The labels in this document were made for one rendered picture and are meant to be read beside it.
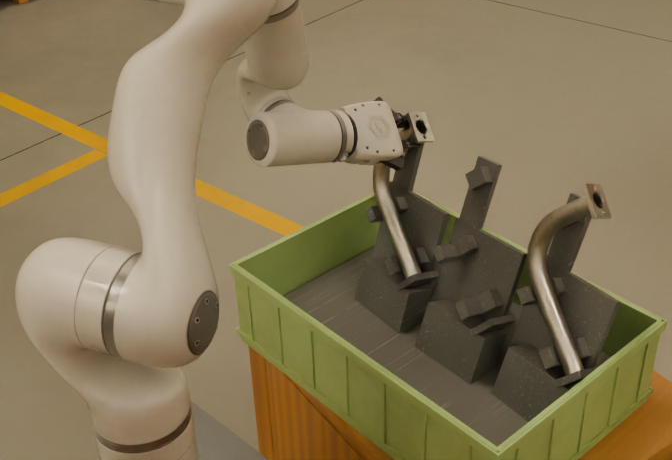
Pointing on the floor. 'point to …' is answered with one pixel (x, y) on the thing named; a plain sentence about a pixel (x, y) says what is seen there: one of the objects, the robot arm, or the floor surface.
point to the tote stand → (322, 447)
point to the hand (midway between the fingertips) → (410, 132)
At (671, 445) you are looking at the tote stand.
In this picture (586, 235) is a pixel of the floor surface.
